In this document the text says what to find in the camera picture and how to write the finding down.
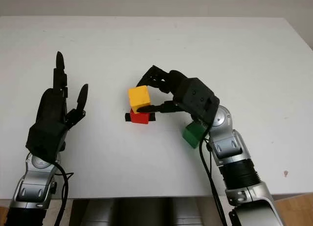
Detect dark grey robot torso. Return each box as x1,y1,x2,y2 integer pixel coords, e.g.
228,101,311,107
69,198,232,226

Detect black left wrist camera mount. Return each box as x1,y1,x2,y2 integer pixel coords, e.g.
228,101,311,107
25,124,67,163

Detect black tape strip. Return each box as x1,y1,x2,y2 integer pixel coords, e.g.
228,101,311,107
124,113,157,123

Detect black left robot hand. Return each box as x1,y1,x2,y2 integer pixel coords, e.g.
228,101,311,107
36,51,89,153

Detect yellow cube block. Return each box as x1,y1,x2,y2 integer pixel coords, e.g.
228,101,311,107
128,85,151,114

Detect red cube block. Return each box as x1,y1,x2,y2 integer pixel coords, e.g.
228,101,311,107
129,110,150,125

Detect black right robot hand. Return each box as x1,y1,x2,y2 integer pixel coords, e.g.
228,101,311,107
135,64,194,114

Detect green cube block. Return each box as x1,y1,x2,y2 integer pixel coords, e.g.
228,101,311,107
182,120,208,149

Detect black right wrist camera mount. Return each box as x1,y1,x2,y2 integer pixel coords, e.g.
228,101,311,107
175,77,220,126

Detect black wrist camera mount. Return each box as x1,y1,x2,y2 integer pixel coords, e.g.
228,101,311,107
175,77,220,126
25,124,67,163

